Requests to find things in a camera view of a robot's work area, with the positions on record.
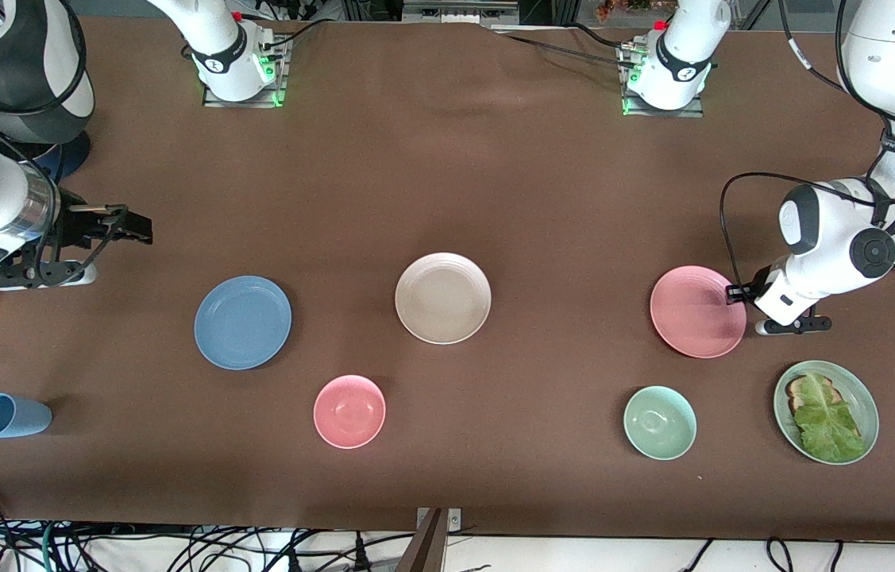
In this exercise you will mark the small metal table bracket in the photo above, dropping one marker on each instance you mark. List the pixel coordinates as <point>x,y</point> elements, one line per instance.
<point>455,520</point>

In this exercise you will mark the green lettuce leaf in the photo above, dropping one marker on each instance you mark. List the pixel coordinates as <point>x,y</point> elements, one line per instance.
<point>828,429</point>

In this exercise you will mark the pink bowl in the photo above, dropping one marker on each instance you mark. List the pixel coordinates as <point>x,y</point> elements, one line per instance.
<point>349,411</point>

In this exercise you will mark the mint green bowl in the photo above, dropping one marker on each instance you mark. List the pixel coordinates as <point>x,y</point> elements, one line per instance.
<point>660,423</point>

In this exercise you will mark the pink plate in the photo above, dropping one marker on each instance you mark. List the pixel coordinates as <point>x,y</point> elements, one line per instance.
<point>697,311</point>

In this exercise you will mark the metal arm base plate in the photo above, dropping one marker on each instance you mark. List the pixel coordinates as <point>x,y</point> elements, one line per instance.
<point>697,111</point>
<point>276,94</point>

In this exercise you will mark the mint green plate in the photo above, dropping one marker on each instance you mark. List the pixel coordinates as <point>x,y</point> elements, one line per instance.
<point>862,397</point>

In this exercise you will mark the beige plate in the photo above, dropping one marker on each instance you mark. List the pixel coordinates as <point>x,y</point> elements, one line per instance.
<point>443,298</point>

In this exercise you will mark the brown bread slice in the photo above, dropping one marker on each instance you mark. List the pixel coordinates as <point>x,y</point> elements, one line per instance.
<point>796,391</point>

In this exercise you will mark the light blue cup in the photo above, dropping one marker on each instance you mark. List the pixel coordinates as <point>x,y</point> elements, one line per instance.
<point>10,416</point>

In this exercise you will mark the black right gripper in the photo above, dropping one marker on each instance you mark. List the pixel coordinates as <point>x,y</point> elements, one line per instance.
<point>75,226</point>

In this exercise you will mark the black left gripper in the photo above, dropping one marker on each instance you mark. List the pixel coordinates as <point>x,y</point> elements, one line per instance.
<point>750,291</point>

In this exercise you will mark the blue plate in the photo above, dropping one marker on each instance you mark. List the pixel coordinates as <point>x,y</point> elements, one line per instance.
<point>242,322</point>

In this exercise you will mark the aluminium frame beam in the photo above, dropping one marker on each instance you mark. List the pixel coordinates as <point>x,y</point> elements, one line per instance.
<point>455,12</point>

